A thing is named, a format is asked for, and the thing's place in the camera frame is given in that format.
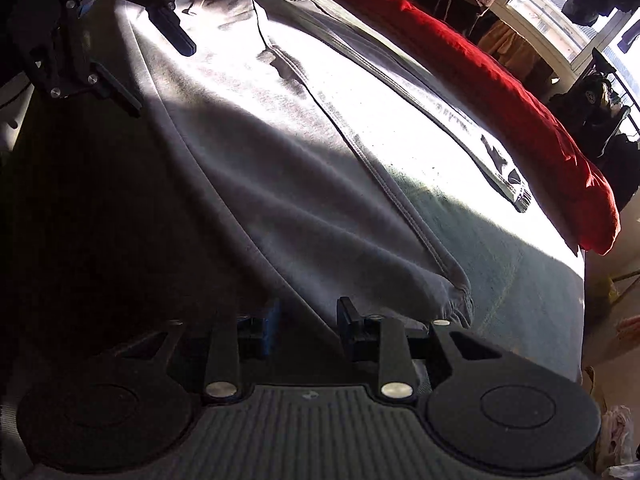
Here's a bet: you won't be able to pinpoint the green plaid bed blanket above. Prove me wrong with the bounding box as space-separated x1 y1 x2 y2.
387 162 585 380

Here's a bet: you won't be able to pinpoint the rack with orange clothes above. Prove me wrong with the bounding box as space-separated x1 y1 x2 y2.
477 21 555 101

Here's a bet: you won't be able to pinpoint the red duvet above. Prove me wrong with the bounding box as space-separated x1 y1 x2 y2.
278 0 623 256

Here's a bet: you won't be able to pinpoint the dark jackets on rack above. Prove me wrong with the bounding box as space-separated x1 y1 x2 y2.
548 49 639 210

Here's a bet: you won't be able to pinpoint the pink clothes pile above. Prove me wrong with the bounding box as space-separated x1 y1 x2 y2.
596 405 637 479

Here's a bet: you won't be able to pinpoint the grey sweatpants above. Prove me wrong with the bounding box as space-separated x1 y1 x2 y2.
96 0 529 327

